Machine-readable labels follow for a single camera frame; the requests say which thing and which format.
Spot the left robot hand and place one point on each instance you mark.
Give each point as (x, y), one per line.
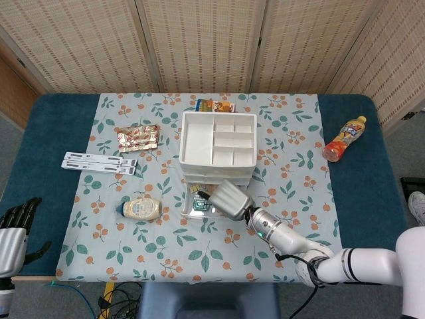
(11, 242)

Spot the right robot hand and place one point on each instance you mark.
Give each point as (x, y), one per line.
(232, 201)

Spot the small green gadget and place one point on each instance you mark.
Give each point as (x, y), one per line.
(201, 203)

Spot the clear plastic drawer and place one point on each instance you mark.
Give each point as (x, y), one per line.
(216, 169)
(191, 211)
(216, 177)

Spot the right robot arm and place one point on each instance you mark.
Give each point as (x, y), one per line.
(348, 262)

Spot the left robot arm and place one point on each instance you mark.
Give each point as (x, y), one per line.
(5, 295)

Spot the brown teddy bear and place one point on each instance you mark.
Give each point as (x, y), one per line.
(210, 190)

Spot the white plastic drawer organizer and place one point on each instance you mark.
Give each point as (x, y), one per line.
(196, 139)

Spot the colourful picture box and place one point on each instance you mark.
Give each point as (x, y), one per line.
(216, 106)

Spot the floral tablecloth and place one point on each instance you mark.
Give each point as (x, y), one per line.
(166, 246)

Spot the mayonnaise squeeze bottle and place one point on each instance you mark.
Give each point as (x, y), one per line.
(142, 209)

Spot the yellow floor tape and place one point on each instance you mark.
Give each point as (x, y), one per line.
(107, 289)

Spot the red foil snack packet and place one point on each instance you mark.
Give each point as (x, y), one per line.
(137, 139)

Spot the orange drink bottle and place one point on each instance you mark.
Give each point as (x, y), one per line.
(343, 139)

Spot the woven folding screen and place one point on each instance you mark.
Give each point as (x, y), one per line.
(206, 43)

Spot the black floor object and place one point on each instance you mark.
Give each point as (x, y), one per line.
(413, 184)

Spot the white shoe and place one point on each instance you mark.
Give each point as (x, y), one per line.
(417, 207)

